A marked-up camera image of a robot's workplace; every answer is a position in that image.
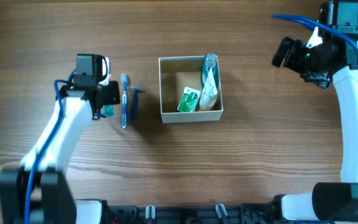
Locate red green toothpaste tube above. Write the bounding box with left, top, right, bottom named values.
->
left=103, top=105, right=114, bottom=117

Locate blue white toothbrush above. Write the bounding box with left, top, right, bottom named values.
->
left=121, top=73, right=128, bottom=129

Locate blue disposable razor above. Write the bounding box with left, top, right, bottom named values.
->
left=130, top=86, right=145, bottom=120

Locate teal mouthwash bottle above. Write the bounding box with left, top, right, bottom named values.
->
left=201, top=53, right=220, bottom=88

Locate green white soap box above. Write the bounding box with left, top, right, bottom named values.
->
left=177, top=86, right=201, bottom=113

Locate white cream tube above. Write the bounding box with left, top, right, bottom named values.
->
left=200, top=68, right=218, bottom=111

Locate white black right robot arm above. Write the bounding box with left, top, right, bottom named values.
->
left=267, top=1, right=358, bottom=223

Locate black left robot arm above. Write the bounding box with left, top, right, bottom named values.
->
left=0, top=54, right=121, bottom=223

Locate white open cardboard box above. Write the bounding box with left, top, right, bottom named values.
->
left=158, top=55, right=224, bottom=123

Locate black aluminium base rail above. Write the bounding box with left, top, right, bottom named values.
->
left=110, top=203, right=277, bottom=224

